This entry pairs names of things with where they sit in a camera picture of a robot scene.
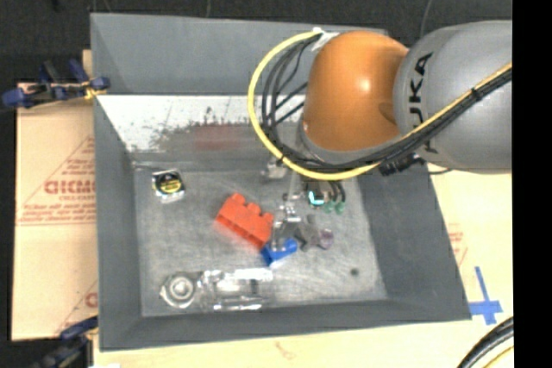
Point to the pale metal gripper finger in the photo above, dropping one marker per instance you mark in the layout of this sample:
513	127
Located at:
292	197
282	230

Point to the small blue toy brick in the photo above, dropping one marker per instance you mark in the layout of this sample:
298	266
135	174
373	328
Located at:
276	254

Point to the grey and purple toy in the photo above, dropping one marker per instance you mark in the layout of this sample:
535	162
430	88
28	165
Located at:
311	236

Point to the orange-red toy brick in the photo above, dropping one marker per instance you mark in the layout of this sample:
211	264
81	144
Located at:
243	220

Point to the grey metal bin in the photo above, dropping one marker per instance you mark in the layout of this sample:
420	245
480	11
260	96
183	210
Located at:
172	237

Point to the black and yellow tape measure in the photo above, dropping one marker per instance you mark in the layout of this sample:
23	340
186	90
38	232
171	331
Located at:
168	184

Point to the brown cardboard board red print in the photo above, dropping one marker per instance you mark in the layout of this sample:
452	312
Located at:
52	254

